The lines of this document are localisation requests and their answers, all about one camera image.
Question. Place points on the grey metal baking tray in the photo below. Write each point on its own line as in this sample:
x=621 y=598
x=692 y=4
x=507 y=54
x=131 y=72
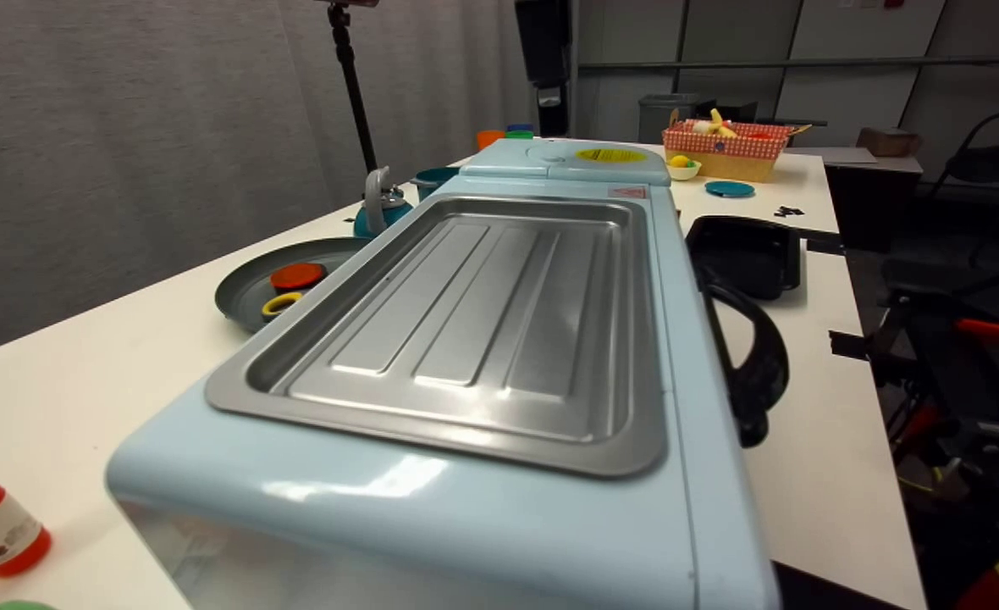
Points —
x=515 y=331

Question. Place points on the small teal cup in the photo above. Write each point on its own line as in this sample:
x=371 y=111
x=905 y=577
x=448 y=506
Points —
x=432 y=181

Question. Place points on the teal bowl with utensil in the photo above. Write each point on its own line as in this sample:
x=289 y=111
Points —
x=381 y=206

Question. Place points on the yellow round sticker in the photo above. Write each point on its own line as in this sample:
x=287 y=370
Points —
x=612 y=153

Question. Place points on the orange round toy disc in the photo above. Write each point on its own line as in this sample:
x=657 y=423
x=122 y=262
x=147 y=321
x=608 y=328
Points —
x=300 y=276

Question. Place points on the teal round lid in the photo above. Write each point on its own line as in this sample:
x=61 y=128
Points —
x=729 y=192

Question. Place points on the grey round plate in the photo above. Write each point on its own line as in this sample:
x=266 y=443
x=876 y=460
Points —
x=249 y=287

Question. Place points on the orange basket with food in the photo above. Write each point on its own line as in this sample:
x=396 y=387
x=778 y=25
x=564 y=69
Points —
x=729 y=151

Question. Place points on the black tripod pole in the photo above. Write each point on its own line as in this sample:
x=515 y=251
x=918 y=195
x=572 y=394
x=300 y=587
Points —
x=341 y=23

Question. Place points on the green round object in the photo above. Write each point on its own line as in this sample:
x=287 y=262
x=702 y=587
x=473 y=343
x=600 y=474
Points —
x=25 y=606

